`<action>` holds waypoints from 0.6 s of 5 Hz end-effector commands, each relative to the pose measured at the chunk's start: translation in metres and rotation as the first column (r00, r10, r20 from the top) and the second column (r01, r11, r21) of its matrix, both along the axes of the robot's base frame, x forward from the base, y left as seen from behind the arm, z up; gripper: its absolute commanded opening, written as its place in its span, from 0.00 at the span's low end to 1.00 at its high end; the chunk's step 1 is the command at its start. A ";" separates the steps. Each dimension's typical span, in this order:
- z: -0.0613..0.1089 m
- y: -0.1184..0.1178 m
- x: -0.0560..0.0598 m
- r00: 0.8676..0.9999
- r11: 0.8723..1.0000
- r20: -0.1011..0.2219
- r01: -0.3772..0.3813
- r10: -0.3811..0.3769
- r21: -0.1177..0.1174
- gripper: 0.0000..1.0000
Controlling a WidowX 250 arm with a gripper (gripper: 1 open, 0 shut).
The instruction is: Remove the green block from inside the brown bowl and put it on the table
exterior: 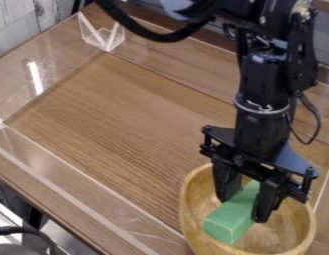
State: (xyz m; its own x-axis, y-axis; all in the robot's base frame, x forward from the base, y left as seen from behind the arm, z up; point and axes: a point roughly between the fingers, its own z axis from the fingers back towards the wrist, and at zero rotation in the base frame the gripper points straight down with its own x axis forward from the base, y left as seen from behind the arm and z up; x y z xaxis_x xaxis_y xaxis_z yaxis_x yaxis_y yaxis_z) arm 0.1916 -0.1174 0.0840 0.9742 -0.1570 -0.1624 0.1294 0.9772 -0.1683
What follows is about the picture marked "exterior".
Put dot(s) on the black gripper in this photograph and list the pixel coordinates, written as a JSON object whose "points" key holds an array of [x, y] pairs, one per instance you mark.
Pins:
{"points": [[253, 149]]}

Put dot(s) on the black metal mount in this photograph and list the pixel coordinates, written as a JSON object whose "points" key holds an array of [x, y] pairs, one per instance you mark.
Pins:
{"points": [[35, 243]]}

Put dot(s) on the brown wooden bowl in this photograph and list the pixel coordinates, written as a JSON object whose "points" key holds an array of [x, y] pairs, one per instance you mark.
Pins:
{"points": [[284, 235]]}

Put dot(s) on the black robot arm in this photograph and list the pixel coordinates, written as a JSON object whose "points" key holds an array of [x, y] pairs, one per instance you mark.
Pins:
{"points": [[272, 31]]}

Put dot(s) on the clear acrylic corner bracket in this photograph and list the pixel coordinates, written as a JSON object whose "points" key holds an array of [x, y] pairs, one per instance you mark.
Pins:
{"points": [[102, 38]]}

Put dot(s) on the green rectangular block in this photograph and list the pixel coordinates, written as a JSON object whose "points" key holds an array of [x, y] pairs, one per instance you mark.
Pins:
{"points": [[229, 220]]}

